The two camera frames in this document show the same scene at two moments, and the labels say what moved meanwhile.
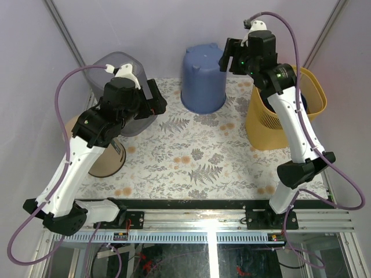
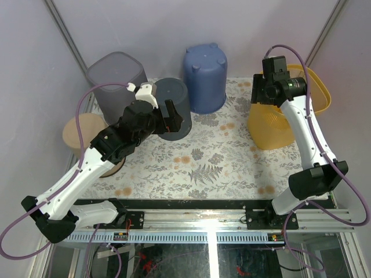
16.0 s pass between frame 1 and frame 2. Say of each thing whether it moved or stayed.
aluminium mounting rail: stayed
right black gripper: moved
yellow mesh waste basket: stayed
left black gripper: moved
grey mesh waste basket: stayed
